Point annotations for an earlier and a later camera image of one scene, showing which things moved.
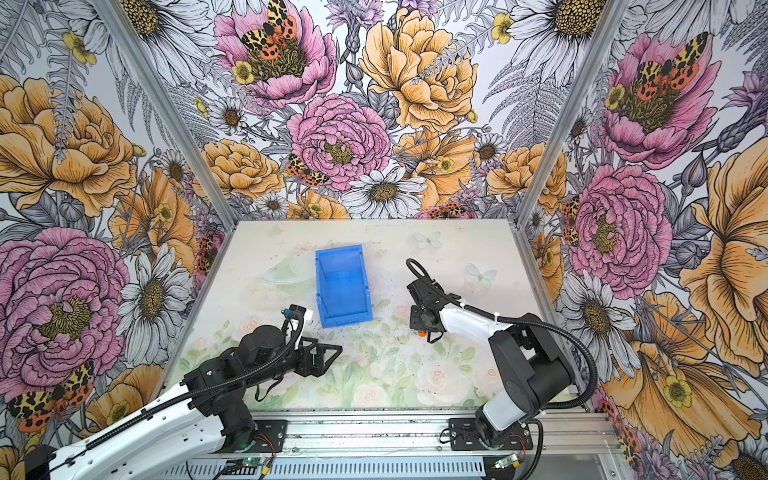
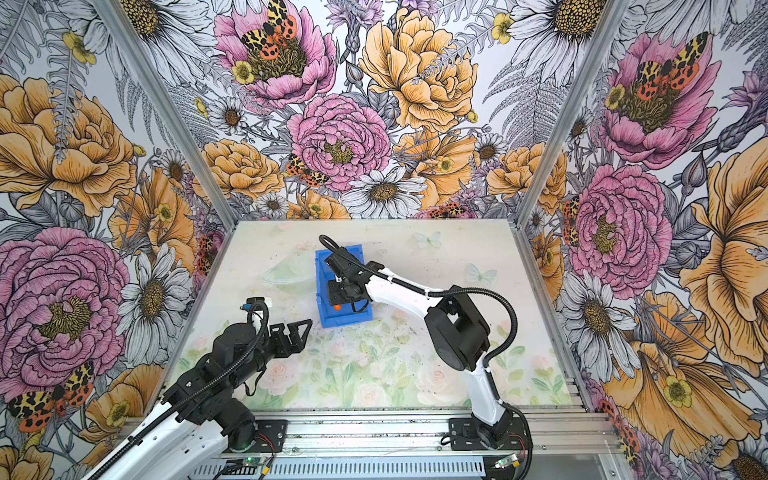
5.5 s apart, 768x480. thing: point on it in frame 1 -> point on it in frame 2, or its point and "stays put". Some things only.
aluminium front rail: [424, 435] stays put
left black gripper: [319, 367] -> [297, 344]
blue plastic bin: [344, 296] stays put
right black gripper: [414, 324] -> [335, 298]
